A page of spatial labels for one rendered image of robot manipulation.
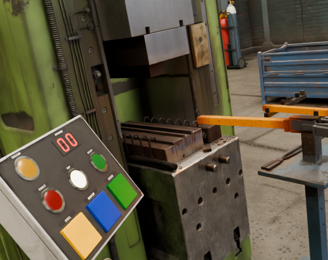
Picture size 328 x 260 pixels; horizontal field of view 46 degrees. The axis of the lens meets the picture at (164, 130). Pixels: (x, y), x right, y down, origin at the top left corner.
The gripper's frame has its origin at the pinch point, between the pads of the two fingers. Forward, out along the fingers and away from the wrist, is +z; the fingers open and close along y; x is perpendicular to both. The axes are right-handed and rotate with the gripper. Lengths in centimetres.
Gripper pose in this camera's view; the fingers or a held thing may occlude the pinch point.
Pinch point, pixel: (304, 124)
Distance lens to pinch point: 112.6
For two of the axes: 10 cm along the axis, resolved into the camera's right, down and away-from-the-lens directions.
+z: -7.0, -1.0, 7.0
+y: 6.9, -3.2, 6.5
